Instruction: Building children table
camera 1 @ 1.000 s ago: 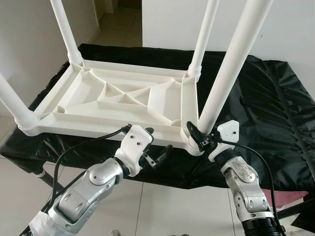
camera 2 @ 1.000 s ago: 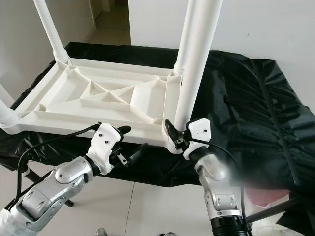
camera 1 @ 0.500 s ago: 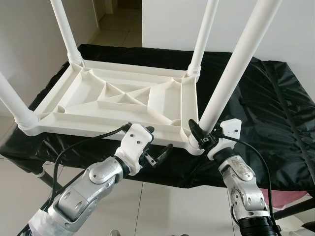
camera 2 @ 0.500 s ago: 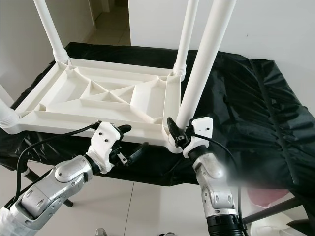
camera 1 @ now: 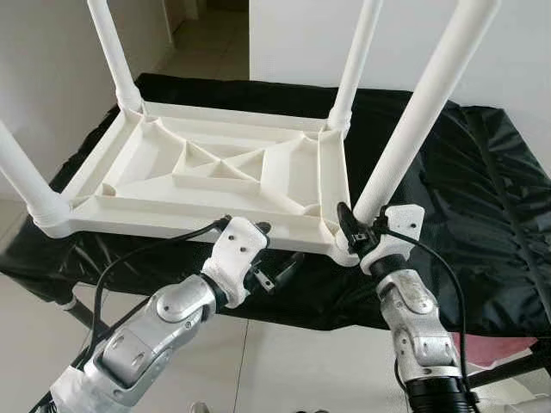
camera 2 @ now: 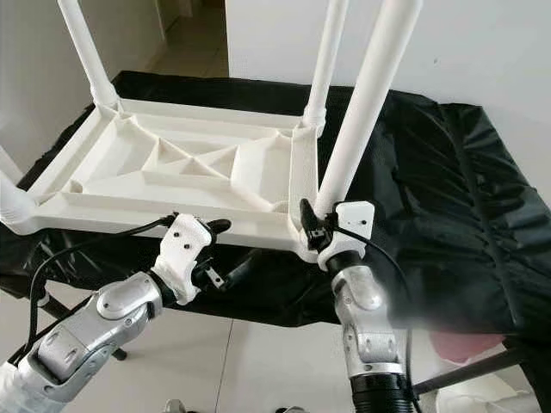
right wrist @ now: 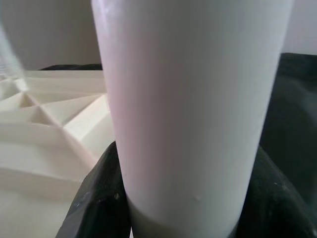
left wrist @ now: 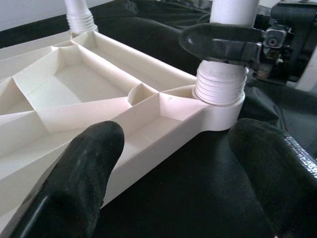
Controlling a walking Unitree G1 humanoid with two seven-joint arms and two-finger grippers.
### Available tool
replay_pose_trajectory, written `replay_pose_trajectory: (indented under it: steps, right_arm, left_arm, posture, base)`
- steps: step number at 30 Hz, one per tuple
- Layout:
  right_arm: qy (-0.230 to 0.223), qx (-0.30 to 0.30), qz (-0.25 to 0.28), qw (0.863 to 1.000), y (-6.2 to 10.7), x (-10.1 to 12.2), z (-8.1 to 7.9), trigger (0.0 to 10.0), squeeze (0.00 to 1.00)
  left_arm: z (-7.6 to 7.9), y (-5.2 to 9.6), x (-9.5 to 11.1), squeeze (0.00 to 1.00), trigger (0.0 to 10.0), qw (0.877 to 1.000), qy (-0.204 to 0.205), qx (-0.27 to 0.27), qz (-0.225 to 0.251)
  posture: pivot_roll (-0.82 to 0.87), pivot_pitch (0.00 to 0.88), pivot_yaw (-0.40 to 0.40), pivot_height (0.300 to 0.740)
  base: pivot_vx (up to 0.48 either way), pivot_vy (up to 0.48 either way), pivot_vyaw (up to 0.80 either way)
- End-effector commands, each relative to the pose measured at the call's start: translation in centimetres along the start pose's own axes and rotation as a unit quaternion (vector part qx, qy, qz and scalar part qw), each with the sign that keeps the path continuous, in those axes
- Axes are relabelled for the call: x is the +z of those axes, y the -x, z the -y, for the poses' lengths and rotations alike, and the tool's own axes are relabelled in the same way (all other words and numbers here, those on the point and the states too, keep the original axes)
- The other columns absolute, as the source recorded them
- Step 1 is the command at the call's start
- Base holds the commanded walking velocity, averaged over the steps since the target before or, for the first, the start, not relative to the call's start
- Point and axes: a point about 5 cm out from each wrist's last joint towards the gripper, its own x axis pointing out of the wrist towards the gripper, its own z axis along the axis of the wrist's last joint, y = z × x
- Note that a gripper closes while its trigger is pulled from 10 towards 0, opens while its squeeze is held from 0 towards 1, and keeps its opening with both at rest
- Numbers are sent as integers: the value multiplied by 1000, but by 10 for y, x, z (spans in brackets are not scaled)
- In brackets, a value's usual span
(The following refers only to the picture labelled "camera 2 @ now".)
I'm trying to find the pink round object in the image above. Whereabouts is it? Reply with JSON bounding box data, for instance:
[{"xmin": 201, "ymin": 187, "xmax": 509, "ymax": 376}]
[{"xmin": 430, "ymin": 331, "xmax": 509, "ymax": 362}]

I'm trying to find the white plastic object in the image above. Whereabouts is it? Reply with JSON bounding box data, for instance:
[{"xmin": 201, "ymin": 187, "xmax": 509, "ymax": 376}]
[{"xmin": 435, "ymin": 387, "xmax": 535, "ymax": 413}]

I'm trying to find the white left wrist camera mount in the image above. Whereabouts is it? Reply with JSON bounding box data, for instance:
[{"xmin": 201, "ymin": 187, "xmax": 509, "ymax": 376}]
[{"xmin": 155, "ymin": 213, "xmax": 216, "ymax": 304}]

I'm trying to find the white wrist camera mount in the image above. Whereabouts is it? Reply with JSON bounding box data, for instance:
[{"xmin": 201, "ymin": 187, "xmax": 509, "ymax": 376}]
[
  {"xmin": 317, "ymin": 200, "xmax": 376, "ymax": 274},
  {"xmin": 155, "ymin": 213, "xmax": 216, "ymax": 304}
]

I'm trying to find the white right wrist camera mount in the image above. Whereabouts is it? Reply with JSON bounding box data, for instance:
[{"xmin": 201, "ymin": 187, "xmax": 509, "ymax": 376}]
[{"xmin": 317, "ymin": 200, "xmax": 376, "ymax": 274}]

